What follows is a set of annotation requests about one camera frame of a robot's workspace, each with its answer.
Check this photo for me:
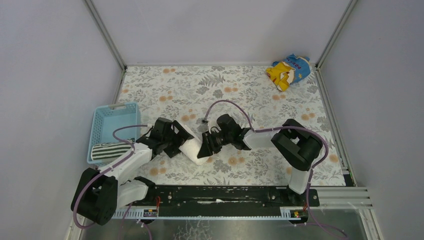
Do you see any green white striped towel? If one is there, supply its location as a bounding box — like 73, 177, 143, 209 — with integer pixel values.
90, 142, 132, 161

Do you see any floral patterned table mat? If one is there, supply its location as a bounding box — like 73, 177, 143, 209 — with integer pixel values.
118, 66, 346, 186

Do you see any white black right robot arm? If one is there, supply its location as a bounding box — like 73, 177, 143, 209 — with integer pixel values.
197, 114, 327, 195

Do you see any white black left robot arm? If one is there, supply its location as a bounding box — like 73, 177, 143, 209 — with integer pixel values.
70, 117, 202, 229

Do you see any light blue plastic basket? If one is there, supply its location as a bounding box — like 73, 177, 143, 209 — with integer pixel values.
86, 101, 141, 167

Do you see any white fluffy towel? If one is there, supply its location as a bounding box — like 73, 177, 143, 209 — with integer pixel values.
178, 121, 209, 166

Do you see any blue yellow cartoon towel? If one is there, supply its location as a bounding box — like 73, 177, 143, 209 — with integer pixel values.
265, 54, 314, 92

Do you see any white slotted cable duct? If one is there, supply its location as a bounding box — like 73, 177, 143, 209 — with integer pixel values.
112, 207, 302, 221

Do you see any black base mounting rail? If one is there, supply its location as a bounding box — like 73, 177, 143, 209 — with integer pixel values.
134, 185, 320, 211

